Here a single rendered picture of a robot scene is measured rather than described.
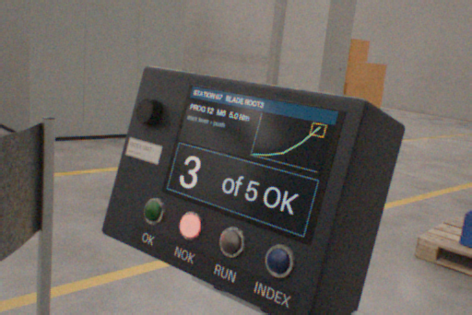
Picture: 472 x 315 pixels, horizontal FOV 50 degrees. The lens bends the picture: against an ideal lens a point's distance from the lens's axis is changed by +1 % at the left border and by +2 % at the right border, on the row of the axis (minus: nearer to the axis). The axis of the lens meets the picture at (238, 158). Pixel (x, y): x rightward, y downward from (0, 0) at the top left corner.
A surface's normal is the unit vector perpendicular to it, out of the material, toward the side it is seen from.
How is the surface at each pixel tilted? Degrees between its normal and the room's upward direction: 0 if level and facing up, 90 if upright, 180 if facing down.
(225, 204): 75
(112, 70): 90
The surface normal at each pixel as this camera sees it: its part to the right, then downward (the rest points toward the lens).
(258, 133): -0.56, -0.15
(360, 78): -0.74, 0.07
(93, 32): 0.67, 0.23
